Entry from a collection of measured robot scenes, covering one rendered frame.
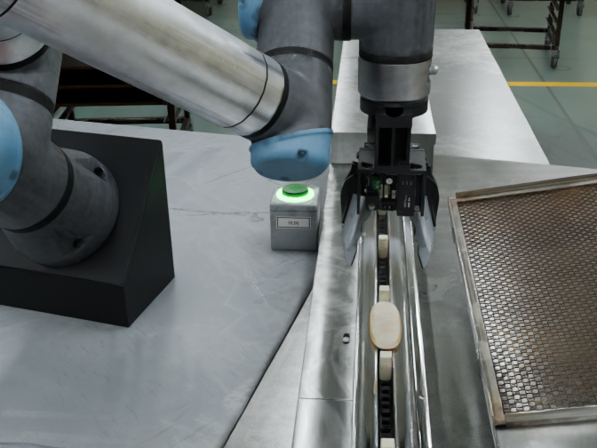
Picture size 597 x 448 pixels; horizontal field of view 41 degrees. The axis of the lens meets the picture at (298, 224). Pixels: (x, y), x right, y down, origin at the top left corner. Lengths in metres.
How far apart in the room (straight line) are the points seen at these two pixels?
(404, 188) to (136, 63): 0.33
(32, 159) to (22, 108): 0.06
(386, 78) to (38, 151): 0.38
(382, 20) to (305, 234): 0.46
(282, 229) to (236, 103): 0.52
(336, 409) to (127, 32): 0.42
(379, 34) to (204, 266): 0.50
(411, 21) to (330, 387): 0.38
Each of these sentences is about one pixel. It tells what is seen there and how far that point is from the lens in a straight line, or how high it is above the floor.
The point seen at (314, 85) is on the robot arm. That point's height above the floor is 1.17.
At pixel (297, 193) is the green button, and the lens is 1.17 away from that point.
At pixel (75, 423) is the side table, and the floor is 0.82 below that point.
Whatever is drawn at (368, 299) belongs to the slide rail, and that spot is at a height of 0.85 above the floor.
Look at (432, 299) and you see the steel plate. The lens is 1.08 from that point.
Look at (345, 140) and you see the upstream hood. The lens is 1.38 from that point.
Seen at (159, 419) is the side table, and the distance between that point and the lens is 0.89.
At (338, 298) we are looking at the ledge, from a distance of 0.99.
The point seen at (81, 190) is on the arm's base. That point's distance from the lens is 0.99.
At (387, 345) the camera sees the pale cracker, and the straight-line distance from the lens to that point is 0.92.
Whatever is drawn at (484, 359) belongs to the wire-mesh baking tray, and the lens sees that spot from 0.85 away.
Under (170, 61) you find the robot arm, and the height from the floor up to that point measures 1.22.
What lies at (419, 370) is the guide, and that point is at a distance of 0.88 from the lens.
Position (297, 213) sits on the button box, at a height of 0.88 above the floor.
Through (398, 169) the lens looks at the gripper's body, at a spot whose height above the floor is 1.07.
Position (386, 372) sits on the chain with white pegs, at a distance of 0.89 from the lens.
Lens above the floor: 1.38
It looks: 26 degrees down
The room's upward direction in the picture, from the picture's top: 1 degrees counter-clockwise
